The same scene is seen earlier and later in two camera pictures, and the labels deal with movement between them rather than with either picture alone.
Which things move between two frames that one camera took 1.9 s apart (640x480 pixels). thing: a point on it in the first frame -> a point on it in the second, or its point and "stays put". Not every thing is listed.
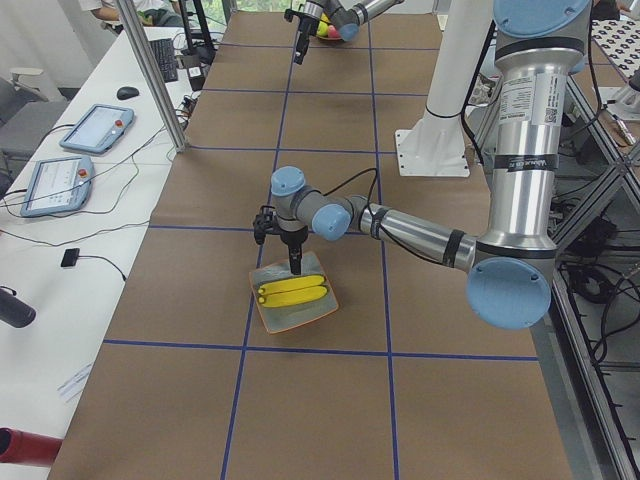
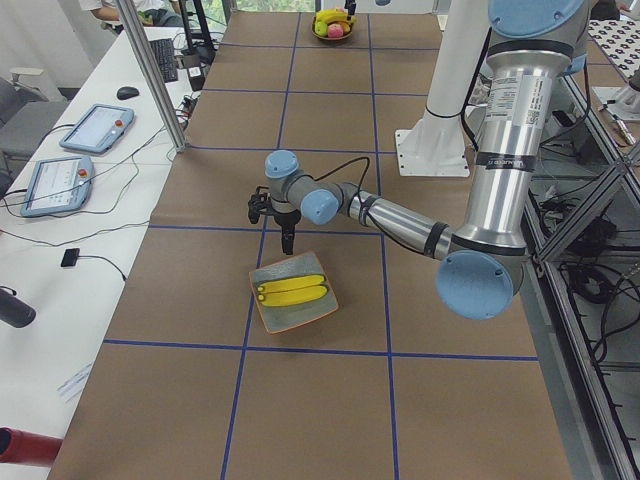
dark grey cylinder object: x=14 y=310 stays put
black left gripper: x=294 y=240 -> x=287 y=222
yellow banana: x=291 y=284 stays put
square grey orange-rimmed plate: x=278 y=319 stays put
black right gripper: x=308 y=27 -> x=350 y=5
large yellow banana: x=285 y=298 stays put
